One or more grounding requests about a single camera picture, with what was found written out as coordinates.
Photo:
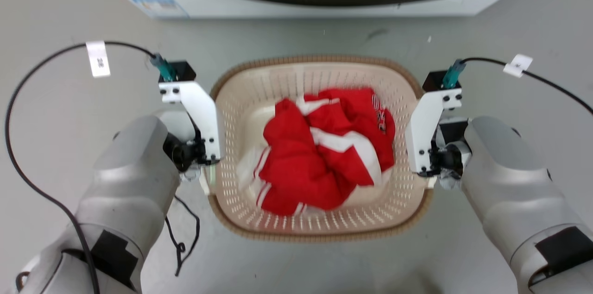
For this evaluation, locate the left dark gripper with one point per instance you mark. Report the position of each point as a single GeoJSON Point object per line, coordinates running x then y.
{"type": "Point", "coordinates": [184, 153]}

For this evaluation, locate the right dark gripper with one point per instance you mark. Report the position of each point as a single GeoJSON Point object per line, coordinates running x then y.
{"type": "Point", "coordinates": [447, 159]}

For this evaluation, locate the beige plastic laundry basket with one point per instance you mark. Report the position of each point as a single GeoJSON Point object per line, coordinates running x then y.
{"type": "Point", "coordinates": [296, 78]}

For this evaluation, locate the right grey white robot arm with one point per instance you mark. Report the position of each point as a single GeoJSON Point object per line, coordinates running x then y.
{"type": "Point", "coordinates": [514, 187]}

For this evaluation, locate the left grey white robot arm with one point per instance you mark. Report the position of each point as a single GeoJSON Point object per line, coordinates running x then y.
{"type": "Point", "coordinates": [125, 192]}

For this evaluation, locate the red and white garment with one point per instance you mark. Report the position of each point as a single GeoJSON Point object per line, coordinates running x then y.
{"type": "Point", "coordinates": [319, 155]}

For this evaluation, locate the blue energy label sticker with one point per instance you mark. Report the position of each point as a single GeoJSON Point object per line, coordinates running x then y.
{"type": "Point", "coordinates": [160, 7]}

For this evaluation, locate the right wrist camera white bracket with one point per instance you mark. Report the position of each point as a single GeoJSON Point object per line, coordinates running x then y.
{"type": "Point", "coordinates": [424, 127]}

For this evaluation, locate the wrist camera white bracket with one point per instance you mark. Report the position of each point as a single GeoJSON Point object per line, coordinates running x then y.
{"type": "Point", "coordinates": [201, 109]}
{"type": "Point", "coordinates": [424, 127]}

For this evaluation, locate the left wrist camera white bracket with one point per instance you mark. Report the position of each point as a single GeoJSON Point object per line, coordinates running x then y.
{"type": "Point", "coordinates": [201, 109]}

